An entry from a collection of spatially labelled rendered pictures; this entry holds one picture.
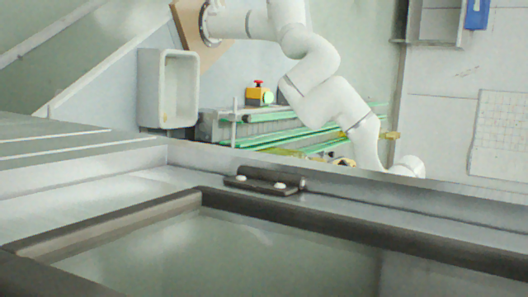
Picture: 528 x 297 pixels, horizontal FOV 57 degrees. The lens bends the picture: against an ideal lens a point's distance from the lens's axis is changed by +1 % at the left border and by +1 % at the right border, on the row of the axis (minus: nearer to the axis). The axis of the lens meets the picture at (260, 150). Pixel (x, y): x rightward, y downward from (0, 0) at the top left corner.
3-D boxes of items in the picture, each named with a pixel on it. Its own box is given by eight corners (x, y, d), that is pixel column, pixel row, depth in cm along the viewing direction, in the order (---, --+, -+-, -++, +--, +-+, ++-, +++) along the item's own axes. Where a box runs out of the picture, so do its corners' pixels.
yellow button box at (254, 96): (243, 104, 189) (260, 106, 186) (245, 85, 188) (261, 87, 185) (252, 104, 195) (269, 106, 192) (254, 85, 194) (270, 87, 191)
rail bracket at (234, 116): (210, 149, 149) (245, 155, 144) (213, 95, 147) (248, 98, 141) (216, 148, 152) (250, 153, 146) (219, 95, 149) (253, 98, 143)
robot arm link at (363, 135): (356, 120, 122) (410, 185, 122) (327, 146, 115) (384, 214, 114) (377, 105, 115) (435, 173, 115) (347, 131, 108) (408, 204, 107)
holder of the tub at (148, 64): (135, 143, 139) (156, 148, 136) (137, 47, 135) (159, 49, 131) (173, 139, 154) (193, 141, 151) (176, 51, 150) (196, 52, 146)
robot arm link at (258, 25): (247, 46, 152) (294, 48, 144) (241, 4, 145) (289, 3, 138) (262, 36, 159) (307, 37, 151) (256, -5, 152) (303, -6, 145)
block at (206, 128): (192, 140, 152) (210, 143, 149) (194, 110, 151) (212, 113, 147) (199, 139, 155) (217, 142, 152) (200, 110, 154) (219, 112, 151)
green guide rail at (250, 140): (219, 144, 153) (240, 148, 149) (219, 141, 153) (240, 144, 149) (374, 115, 305) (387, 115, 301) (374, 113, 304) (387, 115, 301)
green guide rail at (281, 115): (219, 121, 152) (242, 124, 148) (220, 118, 152) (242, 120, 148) (375, 103, 303) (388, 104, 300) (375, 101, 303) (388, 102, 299)
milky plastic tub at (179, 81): (136, 126, 138) (160, 129, 134) (138, 46, 134) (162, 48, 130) (176, 122, 153) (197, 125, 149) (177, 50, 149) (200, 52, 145)
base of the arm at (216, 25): (195, 2, 151) (237, 1, 143) (216, -11, 159) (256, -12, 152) (206, 49, 159) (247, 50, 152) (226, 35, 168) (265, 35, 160)
